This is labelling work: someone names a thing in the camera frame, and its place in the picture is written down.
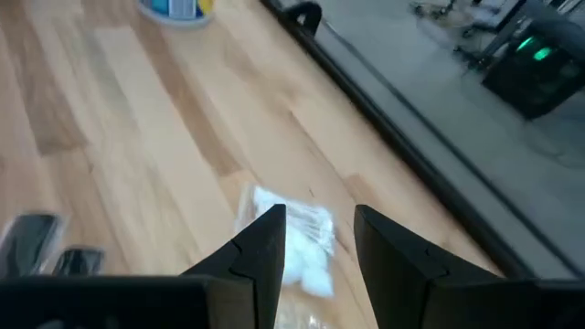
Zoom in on black frame clamp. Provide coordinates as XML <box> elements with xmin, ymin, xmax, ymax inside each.
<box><xmin>282</xmin><ymin>1</ymin><xmax>324</xmax><ymax>37</ymax></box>

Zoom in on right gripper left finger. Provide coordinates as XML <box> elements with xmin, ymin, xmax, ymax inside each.
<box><xmin>0</xmin><ymin>203</ymin><xmax>288</xmax><ymax>329</ymax></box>

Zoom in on white wipes canister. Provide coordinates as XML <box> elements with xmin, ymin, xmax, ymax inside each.
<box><xmin>136</xmin><ymin>0</ymin><xmax>216</xmax><ymax>29</ymax></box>

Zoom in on bagged white cotton balls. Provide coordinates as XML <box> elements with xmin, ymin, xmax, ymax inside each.
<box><xmin>235</xmin><ymin>184</ymin><xmax>338</xmax><ymax>301</ymax></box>

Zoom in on black table frame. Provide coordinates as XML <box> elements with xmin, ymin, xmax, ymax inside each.
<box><xmin>258</xmin><ymin>0</ymin><xmax>585</xmax><ymax>281</ymax></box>

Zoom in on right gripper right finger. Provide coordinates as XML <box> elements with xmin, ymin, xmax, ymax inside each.
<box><xmin>354</xmin><ymin>203</ymin><xmax>585</xmax><ymax>329</ymax></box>

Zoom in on black computer with green lights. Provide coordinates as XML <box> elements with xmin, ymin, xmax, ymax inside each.
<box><xmin>482</xmin><ymin>34</ymin><xmax>585</xmax><ymax>121</ymax></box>

